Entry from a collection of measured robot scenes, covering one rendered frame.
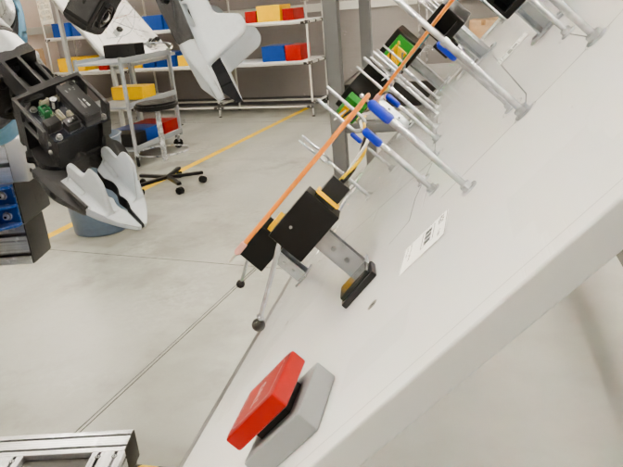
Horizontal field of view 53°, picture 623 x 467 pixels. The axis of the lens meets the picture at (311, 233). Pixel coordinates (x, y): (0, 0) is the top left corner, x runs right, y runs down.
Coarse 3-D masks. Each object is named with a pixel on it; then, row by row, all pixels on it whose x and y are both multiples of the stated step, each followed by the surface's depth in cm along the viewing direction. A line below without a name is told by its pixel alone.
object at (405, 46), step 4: (400, 36) 120; (396, 40) 121; (400, 40) 121; (404, 40) 121; (392, 44) 121; (396, 44) 120; (400, 44) 121; (404, 44) 121; (408, 44) 121; (412, 44) 121; (392, 48) 120; (396, 48) 120; (400, 48) 121; (404, 48) 121; (408, 48) 121; (412, 48) 121; (388, 52) 122; (400, 52) 120; (404, 52) 120; (408, 52) 121; (388, 56) 121; (392, 56) 121; (400, 56) 121; (404, 56) 120; (392, 60) 121
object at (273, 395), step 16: (288, 368) 39; (272, 384) 38; (288, 384) 38; (256, 400) 39; (272, 400) 37; (288, 400) 37; (240, 416) 39; (256, 416) 37; (272, 416) 37; (240, 432) 38; (256, 432) 38; (240, 448) 38
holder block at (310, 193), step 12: (312, 192) 60; (300, 204) 58; (312, 204) 58; (288, 216) 58; (300, 216) 58; (312, 216) 58; (324, 216) 58; (336, 216) 58; (276, 228) 59; (288, 228) 59; (300, 228) 58; (312, 228) 58; (324, 228) 58; (276, 240) 59; (288, 240) 59; (300, 240) 59; (312, 240) 59; (288, 252) 59; (300, 252) 59
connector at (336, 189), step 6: (330, 180) 58; (336, 180) 58; (342, 180) 59; (324, 186) 58; (330, 186) 58; (336, 186) 58; (342, 186) 58; (348, 186) 60; (324, 192) 58; (330, 192) 58; (336, 192) 58; (342, 192) 58; (318, 198) 58; (336, 198) 58; (324, 204) 59
